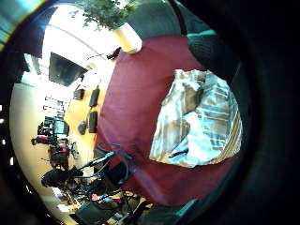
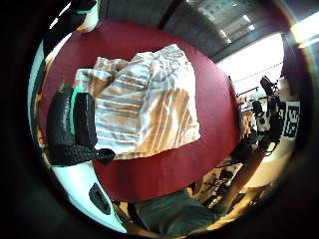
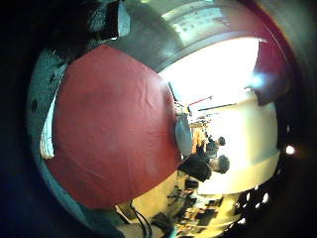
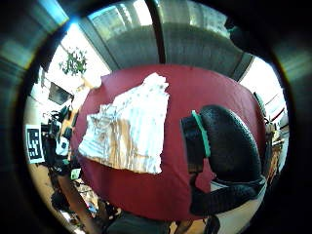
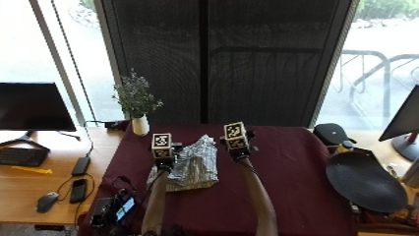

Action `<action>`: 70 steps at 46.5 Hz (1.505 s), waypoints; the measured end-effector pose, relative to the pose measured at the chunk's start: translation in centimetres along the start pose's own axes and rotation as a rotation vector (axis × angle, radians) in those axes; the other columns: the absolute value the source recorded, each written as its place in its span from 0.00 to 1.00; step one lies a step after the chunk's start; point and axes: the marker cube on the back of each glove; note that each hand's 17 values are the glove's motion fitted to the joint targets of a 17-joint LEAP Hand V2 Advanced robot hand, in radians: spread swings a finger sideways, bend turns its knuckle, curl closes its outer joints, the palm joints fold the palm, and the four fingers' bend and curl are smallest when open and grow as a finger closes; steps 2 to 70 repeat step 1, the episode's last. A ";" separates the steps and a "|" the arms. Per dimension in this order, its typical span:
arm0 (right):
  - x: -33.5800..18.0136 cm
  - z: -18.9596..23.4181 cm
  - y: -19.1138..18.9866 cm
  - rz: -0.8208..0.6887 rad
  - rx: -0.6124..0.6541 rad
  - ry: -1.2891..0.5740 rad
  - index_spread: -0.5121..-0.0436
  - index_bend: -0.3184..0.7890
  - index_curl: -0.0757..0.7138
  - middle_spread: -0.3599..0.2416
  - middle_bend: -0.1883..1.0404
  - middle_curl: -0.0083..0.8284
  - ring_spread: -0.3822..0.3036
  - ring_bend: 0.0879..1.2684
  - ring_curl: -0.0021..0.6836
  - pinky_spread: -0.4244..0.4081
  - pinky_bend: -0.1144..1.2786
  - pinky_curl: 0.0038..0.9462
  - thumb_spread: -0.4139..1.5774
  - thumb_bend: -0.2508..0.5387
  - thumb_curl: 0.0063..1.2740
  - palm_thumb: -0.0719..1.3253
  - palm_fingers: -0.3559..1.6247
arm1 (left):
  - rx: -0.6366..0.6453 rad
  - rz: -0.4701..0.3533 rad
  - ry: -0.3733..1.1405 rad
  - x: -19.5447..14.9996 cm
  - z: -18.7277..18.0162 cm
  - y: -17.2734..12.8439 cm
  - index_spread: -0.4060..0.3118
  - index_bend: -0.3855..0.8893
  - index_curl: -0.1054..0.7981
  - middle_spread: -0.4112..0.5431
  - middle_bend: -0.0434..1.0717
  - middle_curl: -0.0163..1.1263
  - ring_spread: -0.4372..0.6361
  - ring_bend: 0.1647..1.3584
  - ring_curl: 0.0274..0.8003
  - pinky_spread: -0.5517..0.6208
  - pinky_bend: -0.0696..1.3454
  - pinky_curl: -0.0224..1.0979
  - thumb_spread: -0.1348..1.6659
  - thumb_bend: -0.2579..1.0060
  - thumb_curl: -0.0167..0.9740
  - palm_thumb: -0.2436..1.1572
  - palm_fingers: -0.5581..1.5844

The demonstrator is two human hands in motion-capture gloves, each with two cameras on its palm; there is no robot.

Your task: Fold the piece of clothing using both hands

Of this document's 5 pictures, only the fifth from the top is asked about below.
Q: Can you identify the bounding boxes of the person's right hand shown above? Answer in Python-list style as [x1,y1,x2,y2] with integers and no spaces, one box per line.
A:
[218,130,259,161]

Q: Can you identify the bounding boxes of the person's left hand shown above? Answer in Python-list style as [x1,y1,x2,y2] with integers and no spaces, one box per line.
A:
[154,142,185,171]

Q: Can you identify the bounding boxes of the grey patterned cloth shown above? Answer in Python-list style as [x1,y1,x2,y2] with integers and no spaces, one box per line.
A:
[146,134,219,193]

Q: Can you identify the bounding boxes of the white marker cube on left glove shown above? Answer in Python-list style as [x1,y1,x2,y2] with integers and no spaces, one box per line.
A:
[150,132,174,159]

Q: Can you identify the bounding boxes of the white marker cube on glove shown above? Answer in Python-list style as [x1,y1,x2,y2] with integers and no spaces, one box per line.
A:
[222,121,250,151]
[150,132,174,159]

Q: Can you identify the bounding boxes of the white marker cube on right glove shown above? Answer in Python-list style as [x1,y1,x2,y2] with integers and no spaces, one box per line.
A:
[222,121,250,151]

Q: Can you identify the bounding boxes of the white vase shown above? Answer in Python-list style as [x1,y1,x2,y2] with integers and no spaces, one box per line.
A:
[130,113,150,137]

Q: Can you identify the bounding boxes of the dark red tablecloth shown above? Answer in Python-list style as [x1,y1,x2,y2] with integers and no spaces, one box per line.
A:
[77,123,360,236]

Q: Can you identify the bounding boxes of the black device with lit screen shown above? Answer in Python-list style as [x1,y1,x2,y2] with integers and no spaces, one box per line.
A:
[89,189,137,230]

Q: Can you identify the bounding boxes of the black power adapter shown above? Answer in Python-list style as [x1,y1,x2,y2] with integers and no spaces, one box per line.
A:
[70,155,92,177]

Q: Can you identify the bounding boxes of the green flower bunch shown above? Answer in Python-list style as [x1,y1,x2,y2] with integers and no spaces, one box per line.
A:
[111,68,165,120]

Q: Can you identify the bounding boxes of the black pouch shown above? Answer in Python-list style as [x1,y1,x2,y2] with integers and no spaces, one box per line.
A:
[312,123,359,147]

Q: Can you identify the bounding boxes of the black smartphone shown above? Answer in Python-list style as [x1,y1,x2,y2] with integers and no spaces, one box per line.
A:
[68,178,89,205]

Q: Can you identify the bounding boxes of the black roller blind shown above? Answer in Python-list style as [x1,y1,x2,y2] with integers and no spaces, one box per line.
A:
[93,0,360,128]

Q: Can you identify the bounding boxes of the grey computer mouse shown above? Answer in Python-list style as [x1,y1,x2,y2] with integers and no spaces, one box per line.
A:
[36,191,60,214]

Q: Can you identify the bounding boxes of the yellow flat tool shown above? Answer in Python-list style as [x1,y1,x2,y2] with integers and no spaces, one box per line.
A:
[10,165,53,176]

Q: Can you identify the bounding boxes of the black keyboard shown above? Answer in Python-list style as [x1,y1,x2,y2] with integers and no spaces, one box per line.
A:
[0,147,50,168]

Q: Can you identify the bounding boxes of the black computer monitor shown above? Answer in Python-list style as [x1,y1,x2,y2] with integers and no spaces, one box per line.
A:
[0,82,78,148]

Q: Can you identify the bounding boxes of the metal bicycle rack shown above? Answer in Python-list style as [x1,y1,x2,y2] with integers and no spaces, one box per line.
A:
[335,48,419,123]

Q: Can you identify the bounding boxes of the dark monitor with red stand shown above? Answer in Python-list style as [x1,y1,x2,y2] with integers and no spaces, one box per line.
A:
[376,84,419,162]

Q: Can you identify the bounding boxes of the black cable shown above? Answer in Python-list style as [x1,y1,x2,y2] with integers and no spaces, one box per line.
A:
[82,119,115,158]

